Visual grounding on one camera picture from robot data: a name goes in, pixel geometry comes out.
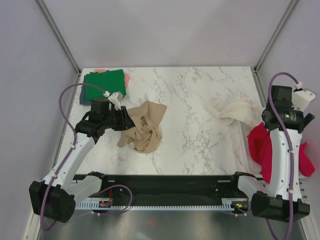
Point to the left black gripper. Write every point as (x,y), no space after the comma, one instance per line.
(125,121)

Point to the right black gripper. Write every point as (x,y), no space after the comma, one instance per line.
(308,119)

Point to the tan t shirt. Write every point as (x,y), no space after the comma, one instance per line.
(145,135)

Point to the red t shirt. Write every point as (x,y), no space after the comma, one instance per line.
(260,150)

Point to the cream t shirt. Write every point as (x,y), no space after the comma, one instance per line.
(238,108)

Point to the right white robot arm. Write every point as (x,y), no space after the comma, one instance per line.
(282,197)

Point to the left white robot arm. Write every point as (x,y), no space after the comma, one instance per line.
(56,196)

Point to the white plastic basket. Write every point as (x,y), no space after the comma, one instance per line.
(247,130)

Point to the folded green t shirt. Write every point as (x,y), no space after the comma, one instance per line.
(110,80)

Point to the folded pink t shirt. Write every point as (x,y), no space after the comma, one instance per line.
(126,76)

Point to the folded blue t shirt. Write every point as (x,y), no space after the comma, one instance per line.
(82,99)

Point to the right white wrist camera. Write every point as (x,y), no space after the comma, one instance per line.
(301,97)

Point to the right aluminium frame post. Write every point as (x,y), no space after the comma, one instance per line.
(277,31)

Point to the aluminium frame post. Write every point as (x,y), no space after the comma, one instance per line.
(277,31)
(58,35)

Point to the white cable duct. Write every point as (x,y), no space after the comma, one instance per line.
(97,205)

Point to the left aluminium frame post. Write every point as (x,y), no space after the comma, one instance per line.
(58,35)

